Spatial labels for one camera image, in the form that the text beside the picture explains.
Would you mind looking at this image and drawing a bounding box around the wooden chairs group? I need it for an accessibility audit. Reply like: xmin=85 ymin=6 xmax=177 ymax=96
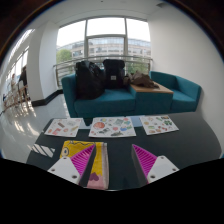
xmin=2 ymin=84 xmax=32 ymax=108

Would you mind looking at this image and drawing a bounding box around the teal sofa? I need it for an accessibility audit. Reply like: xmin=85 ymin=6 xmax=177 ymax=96
xmin=61 ymin=70 xmax=202 ymax=126

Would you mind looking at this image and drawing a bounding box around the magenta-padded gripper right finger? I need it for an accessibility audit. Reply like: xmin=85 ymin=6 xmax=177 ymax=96
xmin=130 ymin=143 xmax=180 ymax=188

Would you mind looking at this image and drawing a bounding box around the wooden side table top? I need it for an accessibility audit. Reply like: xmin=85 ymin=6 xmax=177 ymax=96
xmin=130 ymin=82 xmax=174 ymax=95

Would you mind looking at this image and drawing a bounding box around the sticker sheet with brown bar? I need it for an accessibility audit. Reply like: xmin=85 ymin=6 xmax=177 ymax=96
xmin=44 ymin=117 xmax=84 ymax=138

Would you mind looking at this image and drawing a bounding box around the small colourful sticker sheet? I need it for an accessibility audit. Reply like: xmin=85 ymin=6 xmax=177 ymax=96
xmin=139 ymin=114 xmax=180 ymax=136

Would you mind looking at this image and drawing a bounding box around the black white striped sheet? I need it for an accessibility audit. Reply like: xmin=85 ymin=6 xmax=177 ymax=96
xmin=27 ymin=143 xmax=56 ymax=159

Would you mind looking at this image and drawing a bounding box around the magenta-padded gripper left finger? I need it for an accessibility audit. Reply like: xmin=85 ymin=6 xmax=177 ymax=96
xmin=47 ymin=143 xmax=98 ymax=188

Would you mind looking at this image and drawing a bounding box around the person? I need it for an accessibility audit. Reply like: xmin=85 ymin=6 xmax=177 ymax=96
xmin=18 ymin=65 xmax=29 ymax=98
xmin=9 ymin=73 xmax=18 ymax=96

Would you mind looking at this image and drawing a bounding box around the black backpack with label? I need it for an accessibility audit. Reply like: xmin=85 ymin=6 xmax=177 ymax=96
xmin=102 ymin=59 xmax=126 ymax=90

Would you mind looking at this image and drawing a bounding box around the large black backpack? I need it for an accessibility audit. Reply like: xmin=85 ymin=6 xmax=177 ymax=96
xmin=74 ymin=60 xmax=106 ymax=100

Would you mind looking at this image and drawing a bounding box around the metal window railing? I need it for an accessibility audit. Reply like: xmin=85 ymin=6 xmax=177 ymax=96
xmin=53 ymin=54 xmax=154 ymax=88

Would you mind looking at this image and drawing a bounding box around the colourful printed towel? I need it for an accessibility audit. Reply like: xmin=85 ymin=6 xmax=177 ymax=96
xmin=59 ymin=139 xmax=110 ymax=191

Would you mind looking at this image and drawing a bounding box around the sticker sheet with orange circle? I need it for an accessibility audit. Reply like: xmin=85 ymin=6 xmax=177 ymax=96
xmin=88 ymin=116 xmax=137 ymax=139

